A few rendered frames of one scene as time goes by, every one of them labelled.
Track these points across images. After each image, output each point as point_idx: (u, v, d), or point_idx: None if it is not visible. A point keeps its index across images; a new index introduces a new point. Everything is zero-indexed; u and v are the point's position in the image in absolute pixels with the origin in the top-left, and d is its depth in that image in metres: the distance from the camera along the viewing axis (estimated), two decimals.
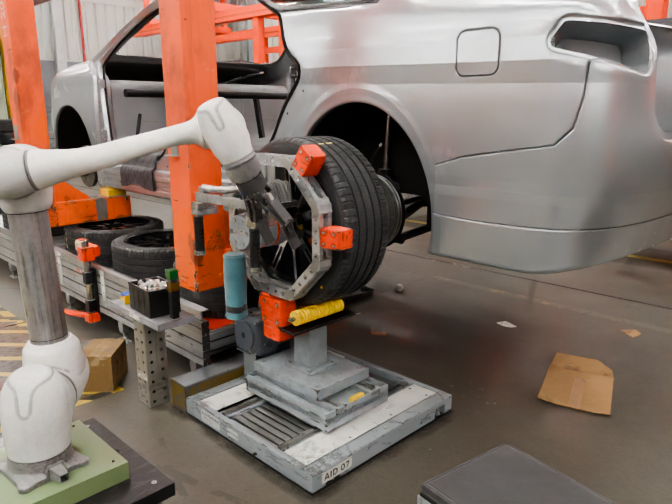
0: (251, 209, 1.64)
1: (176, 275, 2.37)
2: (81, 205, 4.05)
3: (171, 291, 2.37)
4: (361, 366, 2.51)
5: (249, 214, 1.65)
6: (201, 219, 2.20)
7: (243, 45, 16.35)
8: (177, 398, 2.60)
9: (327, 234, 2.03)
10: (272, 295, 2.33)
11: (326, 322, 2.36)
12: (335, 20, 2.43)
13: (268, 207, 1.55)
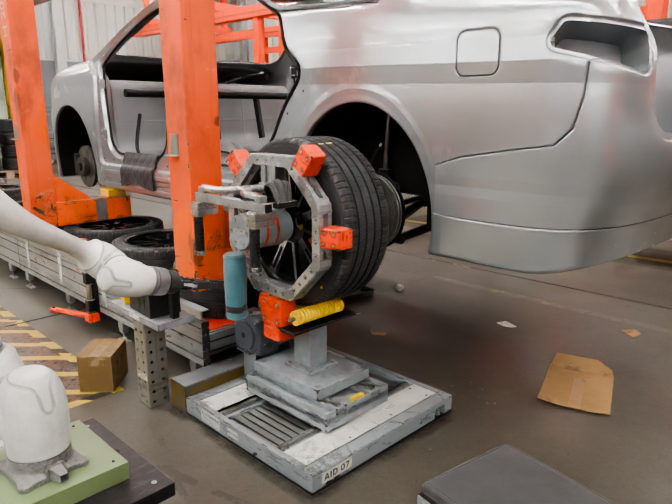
0: None
1: None
2: (81, 205, 4.05)
3: None
4: (361, 366, 2.51)
5: None
6: (201, 219, 2.20)
7: (243, 45, 16.35)
8: (177, 398, 2.60)
9: (327, 234, 2.03)
10: (272, 295, 2.33)
11: (326, 322, 2.36)
12: (335, 20, 2.43)
13: (192, 286, 1.94)
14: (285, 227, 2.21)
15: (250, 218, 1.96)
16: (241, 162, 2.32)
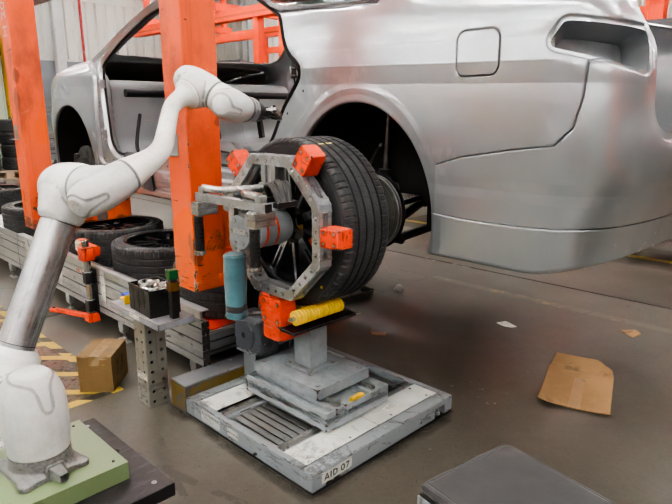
0: None
1: (176, 275, 2.37)
2: None
3: (171, 291, 2.37)
4: (361, 366, 2.51)
5: None
6: (201, 219, 2.20)
7: (243, 45, 16.35)
8: (177, 398, 2.60)
9: (327, 234, 2.03)
10: (272, 295, 2.33)
11: (326, 322, 2.36)
12: (335, 20, 2.43)
13: None
14: (285, 227, 2.21)
15: (250, 218, 1.96)
16: (241, 162, 2.32)
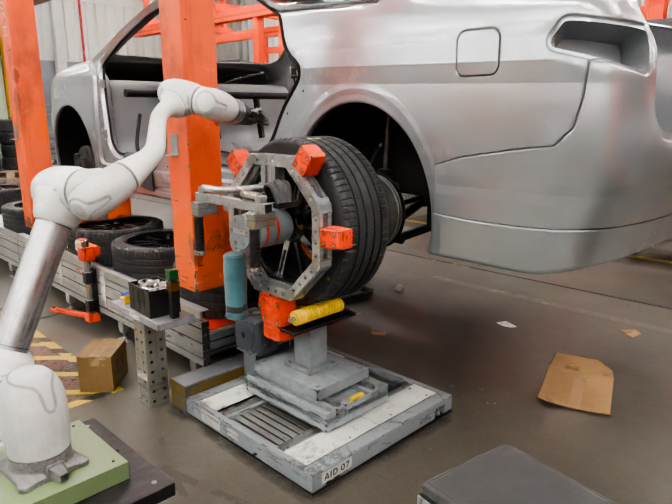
0: None
1: (176, 275, 2.37)
2: None
3: (171, 291, 2.37)
4: (361, 366, 2.51)
5: None
6: (201, 219, 2.20)
7: (243, 45, 16.35)
8: (177, 398, 2.60)
9: (327, 234, 2.03)
10: (272, 295, 2.33)
11: (326, 322, 2.36)
12: (335, 20, 2.43)
13: None
14: (285, 227, 2.21)
15: (250, 218, 1.96)
16: (241, 162, 2.32)
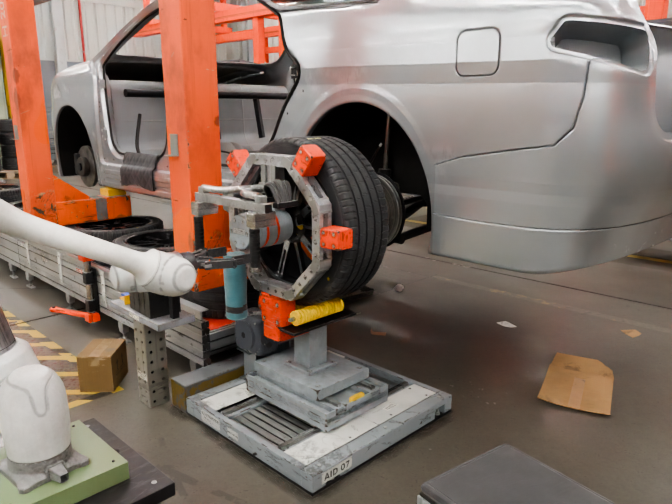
0: (221, 263, 1.82)
1: None
2: (81, 205, 4.05)
3: None
4: (361, 366, 2.51)
5: (226, 260, 1.82)
6: (201, 219, 2.20)
7: (243, 45, 16.35)
8: (177, 398, 2.60)
9: (327, 234, 2.03)
10: (272, 295, 2.33)
11: (326, 322, 2.36)
12: (335, 20, 2.43)
13: None
14: (285, 227, 2.21)
15: (250, 218, 1.96)
16: (241, 162, 2.32)
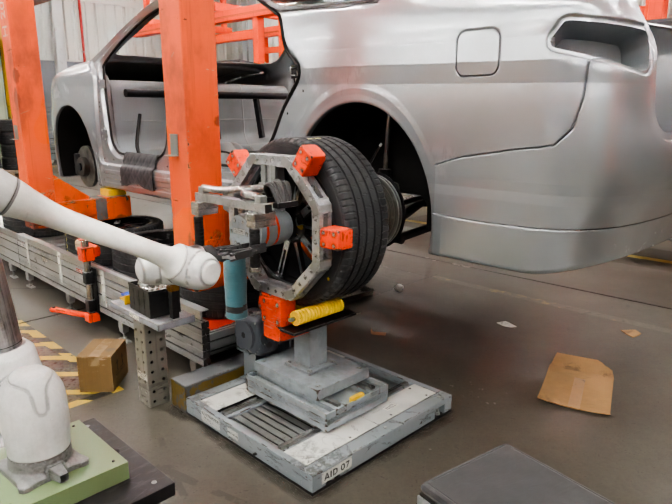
0: (240, 253, 1.90)
1: None
2: (81, 205, 4.05)
3: (171, 291, 2.37)
4: (361, 366, 2.51)
5: (244, 250, 1.90)
6: (201, 219, 2.20)
7: (243, 45, 16.35)
8: (177, 398, 2.60)
9: (327, 234, 2.03)
10: (272, 295, 2.33)
11: (326, 322, 2.36)
12: (335, 20, 2.43)
13: (223, 249, 1.93)
14: (285, 227, 2.21)
15: (250, 218, 1.96)
16: (241, 162, 2.32)
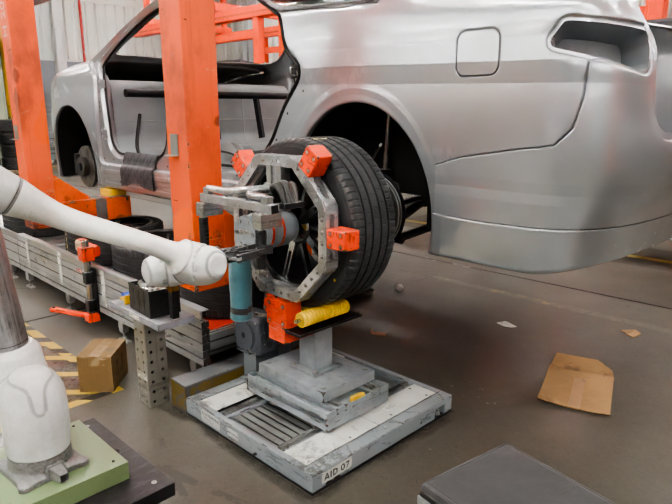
0: (247, 254, 1.88)
1: None
2: (81, 205, 4.05)
3: (171, 291, 2.37)
4: (367, 368, 2.49)
5: (251, 251, 1.89)
6: (206, 220, 2.18)
7: (243, 45, 16.35)
8: (177, 398, 2.60)
9: (334, 235, 2.01)
10: (277, 296, 2.31)
11: (332, 324, 2.34)
12: (335, 20, 2.43)
13: (229, 251, 1.92)
14: (291, 228, 2.19)
15: (256, 219, 1.94)
16: (246, 162, 2.30)
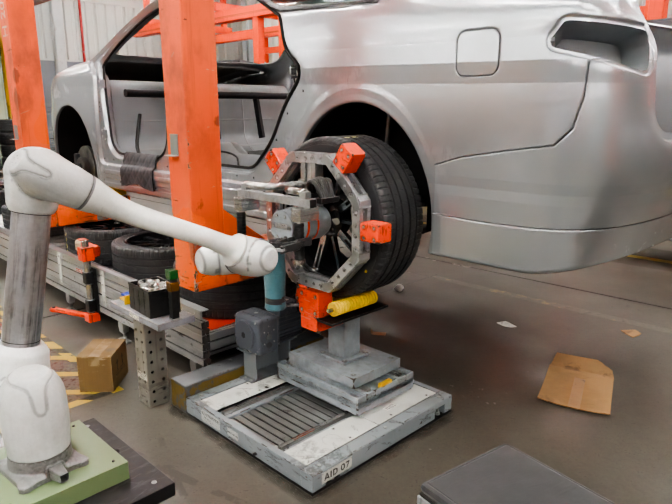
0: (289, 246, 2.00)
1: (176, 275, 2.37)
2: None
3: (171, 291, 2.37)
4: (393, 356, 2.61)
5: (293, 243, 2.01)
6: (244, 214, 2.30)
7: (243, 45, 16.35)
8: (177, 398, 2.60)
9: (367, 228, 2.13)
10: (310, 287, 2.43)
11: (361, 314, 2.46)
12: (335, 20, 2.43)
13: (272, 242, 2.04)
14: (324, 222, 2.31)
15: (295, 213, 2.06)
16: (280, 160, 2.42)
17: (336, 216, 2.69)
